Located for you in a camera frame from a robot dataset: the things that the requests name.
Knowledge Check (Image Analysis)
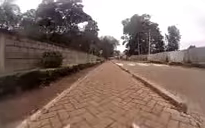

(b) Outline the red brick path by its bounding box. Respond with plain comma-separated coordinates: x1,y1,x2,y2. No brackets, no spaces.
15,60,204,128

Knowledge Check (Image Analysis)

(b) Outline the large dark tree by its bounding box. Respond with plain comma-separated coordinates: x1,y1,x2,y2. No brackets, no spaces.
120,13,166,57

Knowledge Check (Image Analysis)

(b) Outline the round green bush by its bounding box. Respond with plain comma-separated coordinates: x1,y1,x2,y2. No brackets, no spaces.
39,50,65,70

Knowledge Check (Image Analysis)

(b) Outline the pole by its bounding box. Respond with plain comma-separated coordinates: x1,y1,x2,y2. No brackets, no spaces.
147,30,152,56

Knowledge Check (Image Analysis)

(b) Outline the grey concrete kerb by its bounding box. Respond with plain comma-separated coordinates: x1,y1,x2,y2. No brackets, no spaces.
110,60,188,113

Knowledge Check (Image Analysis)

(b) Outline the row of dark trees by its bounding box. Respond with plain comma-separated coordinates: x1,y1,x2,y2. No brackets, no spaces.
0,0,120,60

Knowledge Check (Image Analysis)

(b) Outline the low green hedge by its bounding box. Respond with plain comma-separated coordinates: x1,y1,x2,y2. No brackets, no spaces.
0,59,105,101

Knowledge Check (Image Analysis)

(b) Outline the slim dark tree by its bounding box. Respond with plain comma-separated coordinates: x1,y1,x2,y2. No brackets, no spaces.
164,25,182,52

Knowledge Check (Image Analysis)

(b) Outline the grey asphalt road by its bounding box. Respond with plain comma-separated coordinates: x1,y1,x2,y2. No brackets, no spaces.
111,59,205,124

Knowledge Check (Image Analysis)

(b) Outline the brown dirt strip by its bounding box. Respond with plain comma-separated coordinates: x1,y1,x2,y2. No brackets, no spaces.
0,63,101,128

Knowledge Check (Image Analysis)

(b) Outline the long grey stone wall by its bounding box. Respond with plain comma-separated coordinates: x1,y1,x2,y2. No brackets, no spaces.
0,27,104,77

